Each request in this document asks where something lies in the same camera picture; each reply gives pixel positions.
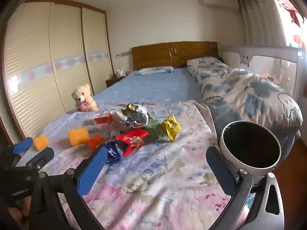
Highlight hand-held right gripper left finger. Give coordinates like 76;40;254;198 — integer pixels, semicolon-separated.
29;146;108;230

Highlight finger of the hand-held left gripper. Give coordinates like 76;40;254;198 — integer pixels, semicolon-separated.
0;137;33;166
25;147;54;171

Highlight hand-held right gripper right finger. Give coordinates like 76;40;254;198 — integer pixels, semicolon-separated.
206;146;287;230

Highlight blue snack packet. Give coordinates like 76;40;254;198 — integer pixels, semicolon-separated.
105;141;123;164

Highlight orange snack packet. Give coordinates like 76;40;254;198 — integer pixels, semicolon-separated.
85;134;105;150

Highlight white round trash bin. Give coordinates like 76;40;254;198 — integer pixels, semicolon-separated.
219;121;281;176

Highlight red snack packet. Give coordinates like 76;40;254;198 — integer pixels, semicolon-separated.
116;129;149;157

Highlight red and white box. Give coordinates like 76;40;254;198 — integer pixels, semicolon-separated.
92;115;113;125

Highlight yellow snack packet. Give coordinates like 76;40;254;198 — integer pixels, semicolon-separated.
161;115;182;142

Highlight silver foil bag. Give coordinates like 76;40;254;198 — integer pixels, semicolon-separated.
112;104;149;128

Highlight green snack bag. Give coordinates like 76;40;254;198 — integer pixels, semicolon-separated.
144;118;166;139

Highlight person's left hand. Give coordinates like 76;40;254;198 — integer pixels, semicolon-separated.
8;201;31;224

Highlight small yellow crochet pad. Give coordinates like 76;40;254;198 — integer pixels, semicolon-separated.
34;135;49;151

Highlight pink floral blanket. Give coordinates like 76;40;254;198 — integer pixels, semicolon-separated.
14;101;247;230

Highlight beige teddy bear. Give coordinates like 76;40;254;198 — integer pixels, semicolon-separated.
71;84;99;112

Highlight white quilt with blue clouds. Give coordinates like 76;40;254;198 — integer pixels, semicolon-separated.
187;56;304;154

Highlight dark wooden nightstand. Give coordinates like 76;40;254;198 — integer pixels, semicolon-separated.
106;77;125;88

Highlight cream sliding door wardrobe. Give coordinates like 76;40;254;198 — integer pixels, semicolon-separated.
2;0;114;149

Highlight blue bed sheet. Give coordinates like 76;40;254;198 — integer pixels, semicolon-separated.
65;67;204;114

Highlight blue patterned pillow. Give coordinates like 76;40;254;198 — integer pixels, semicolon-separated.
135;66;174;76

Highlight wooden headboard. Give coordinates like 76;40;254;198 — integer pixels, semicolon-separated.
131;41;219;71

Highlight grey patterned curtain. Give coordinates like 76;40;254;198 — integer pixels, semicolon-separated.
240;0;288;47

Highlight white air conditioner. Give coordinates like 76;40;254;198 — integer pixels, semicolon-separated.
201;0;240;11

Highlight red hanging clothes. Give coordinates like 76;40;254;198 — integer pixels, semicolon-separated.
271;0;307;27

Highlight grey bed guard rail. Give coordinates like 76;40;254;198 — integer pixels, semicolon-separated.
221;45;306;106

